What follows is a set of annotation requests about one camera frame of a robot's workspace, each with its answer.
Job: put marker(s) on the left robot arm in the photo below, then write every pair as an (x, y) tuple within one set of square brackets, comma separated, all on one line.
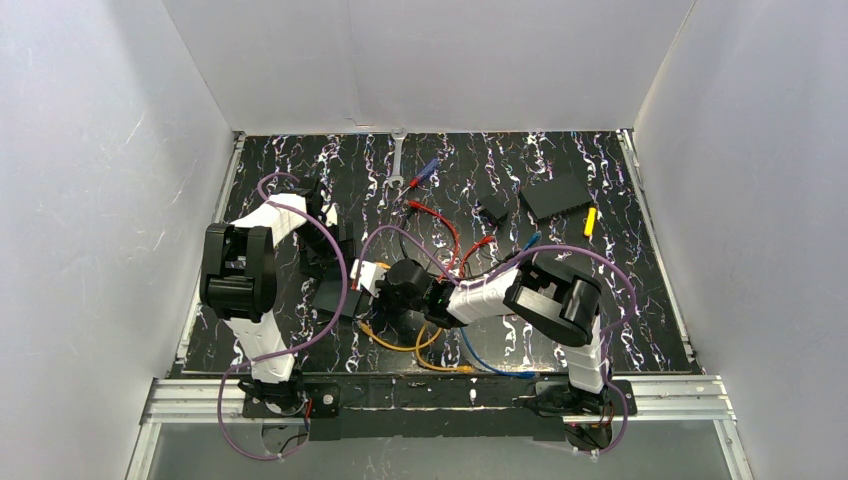
[(239, 277)]

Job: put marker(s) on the silver wrench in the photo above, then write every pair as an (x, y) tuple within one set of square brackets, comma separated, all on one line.
[(395, 179)]

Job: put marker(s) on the small black power adapter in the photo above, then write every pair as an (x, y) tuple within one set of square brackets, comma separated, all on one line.
[(492, 209)]

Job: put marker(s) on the blue handled screwdriver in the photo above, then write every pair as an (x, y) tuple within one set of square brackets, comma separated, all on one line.
[(422, 175)]

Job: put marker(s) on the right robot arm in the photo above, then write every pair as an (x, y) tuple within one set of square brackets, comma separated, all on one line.
[(558, 301)]

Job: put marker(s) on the black network switch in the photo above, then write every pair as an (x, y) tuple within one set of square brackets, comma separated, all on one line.
[(327, 296), (560, 195)]

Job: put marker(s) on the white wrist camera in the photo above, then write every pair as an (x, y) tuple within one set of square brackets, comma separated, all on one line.
[(330, 215), (365, 275)]

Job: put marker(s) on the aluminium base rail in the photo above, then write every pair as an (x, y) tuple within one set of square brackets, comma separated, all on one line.
[(648, 397)]

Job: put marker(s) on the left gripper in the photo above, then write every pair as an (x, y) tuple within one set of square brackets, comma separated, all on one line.
[(324, 263)]

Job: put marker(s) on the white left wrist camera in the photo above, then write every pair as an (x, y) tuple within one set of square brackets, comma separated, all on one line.
[(330, 215)]

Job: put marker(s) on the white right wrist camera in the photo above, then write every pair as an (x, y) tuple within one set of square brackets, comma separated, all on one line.
[(365, 275)]

